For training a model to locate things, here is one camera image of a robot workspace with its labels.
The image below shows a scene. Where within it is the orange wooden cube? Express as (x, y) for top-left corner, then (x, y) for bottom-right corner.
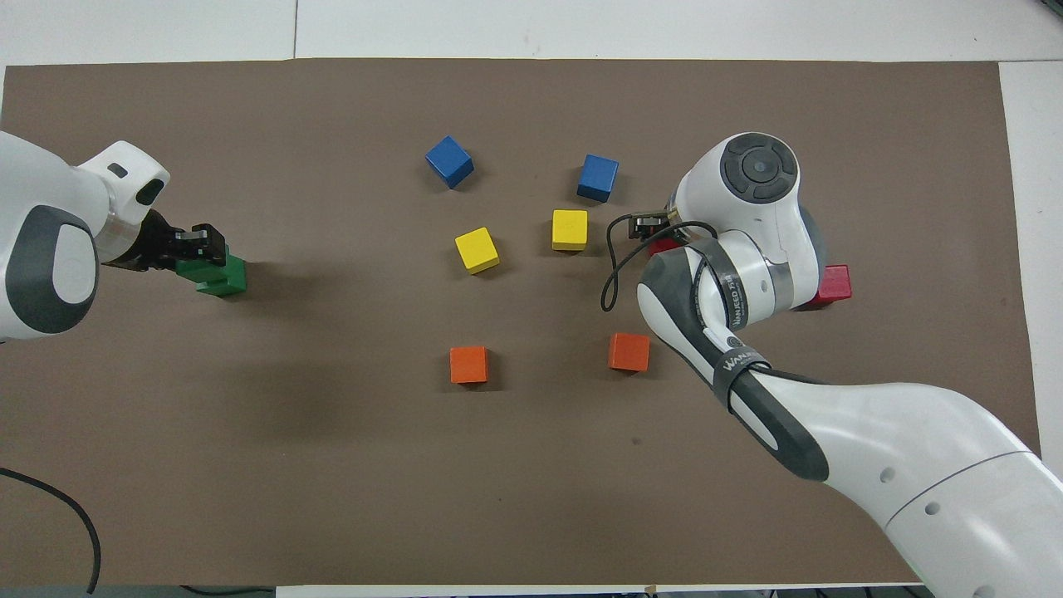
(449, 346), (490, 385)
(608, 333), (651, 372)

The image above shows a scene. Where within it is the green wooden cube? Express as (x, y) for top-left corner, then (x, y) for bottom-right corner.
(176, 253), (232, 288)
(196, 256), (247, 298)

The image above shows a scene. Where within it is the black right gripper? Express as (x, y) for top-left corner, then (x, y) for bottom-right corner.
(629, 212), (676, 243)

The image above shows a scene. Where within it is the brown table mat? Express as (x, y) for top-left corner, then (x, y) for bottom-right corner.
(0, 58), (1041, 586)

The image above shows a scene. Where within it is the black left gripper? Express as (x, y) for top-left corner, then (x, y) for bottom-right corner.
(104, 209), (229, 273)

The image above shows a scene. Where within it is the yellow wooden cube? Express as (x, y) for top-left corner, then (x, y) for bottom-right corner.
(551, 209), (589, 252)
(454, 227), (501, 275)

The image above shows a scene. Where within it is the blue wooden cube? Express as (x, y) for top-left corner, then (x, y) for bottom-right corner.
(424, 135), (475, 190)
(576, 154), (620, 203)

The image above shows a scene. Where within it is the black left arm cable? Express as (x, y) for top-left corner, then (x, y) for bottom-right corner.
(0, 468), (102, 595)

